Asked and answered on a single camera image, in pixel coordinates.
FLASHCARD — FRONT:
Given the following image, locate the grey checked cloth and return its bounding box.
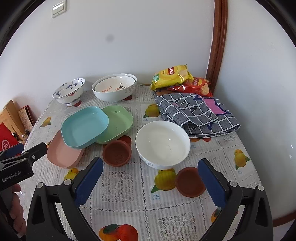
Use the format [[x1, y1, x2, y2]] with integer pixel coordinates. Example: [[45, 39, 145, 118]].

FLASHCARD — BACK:
[[154, 92, 240, 138]]

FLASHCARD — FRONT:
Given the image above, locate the red paper bag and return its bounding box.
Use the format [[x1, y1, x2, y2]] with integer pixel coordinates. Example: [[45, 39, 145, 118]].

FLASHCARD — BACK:
[[0, 123, 18, 151]]

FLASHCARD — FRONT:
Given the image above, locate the brown wooden door frame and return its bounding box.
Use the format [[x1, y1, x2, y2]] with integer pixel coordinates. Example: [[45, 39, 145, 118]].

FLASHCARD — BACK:
[[206, 0, 228, 93]]

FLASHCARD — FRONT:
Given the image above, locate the red chips bag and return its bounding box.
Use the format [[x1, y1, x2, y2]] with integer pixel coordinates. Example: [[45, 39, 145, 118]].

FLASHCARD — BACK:
[[166, 77, 213, 97]]

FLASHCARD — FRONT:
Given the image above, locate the wooden board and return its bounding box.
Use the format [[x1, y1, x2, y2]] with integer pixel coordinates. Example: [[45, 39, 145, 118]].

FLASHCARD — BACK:
[[1, 100, 25, 140]]

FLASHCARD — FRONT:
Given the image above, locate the plain white ceramic bowl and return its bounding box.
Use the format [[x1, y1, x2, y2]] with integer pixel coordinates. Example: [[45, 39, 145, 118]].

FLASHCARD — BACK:
[[135, 120, 191, 170]]

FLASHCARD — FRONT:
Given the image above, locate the pink square plastic plate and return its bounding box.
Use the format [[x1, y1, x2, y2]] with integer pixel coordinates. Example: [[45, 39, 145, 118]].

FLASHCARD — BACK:
[[47, 131, 84, 169]]

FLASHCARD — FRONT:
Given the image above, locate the blue square plastic plate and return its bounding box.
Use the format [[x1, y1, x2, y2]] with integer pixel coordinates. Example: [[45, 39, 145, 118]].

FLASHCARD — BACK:
[[61, 106, 109, 149]]

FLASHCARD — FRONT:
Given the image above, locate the fruit print tablecloth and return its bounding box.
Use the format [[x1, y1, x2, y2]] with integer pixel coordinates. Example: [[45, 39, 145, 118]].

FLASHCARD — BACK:
[[20, 85, 261, 240]]

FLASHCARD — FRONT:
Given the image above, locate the brown framed box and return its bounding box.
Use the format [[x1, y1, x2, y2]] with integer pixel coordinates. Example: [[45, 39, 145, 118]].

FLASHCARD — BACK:
[[18, 105, 36, 133]]

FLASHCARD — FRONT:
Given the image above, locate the person's left hand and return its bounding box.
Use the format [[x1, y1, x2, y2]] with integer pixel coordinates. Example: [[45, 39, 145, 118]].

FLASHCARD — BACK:
[[10, 184, 26, 235]]

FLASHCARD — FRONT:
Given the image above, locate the white lemon print bowl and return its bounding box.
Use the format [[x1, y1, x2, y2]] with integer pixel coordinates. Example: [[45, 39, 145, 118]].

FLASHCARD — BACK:
[[94, 76, 135, 93]]

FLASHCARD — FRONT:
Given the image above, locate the brown clay small bowl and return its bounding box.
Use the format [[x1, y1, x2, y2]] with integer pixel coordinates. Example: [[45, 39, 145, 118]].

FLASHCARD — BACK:
[[102, 141, 132, 167]]

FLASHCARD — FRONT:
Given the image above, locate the large white swirl bowl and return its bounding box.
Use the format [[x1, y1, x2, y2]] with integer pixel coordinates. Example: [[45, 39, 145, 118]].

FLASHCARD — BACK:
[[92, 73, 137, 102]]

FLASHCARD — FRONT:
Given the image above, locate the white wall light switch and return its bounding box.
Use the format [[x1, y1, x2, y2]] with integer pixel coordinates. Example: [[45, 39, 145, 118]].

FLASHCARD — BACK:
[[52, 0, 67, 18]]

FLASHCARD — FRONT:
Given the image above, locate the yellow chips bag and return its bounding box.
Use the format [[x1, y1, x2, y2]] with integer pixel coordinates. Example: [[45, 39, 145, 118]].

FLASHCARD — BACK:
[[151, 65, 194, 90]]

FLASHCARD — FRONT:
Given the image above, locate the blue red patterned bowl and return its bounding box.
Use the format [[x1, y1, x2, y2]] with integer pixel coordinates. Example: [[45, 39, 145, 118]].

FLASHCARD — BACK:
[[52, 78, 85, 106]]

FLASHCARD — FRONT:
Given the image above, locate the green square plastic plate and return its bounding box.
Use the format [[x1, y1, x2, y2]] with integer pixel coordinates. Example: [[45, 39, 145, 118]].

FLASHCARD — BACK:
[[96, 105, 133, 145]]

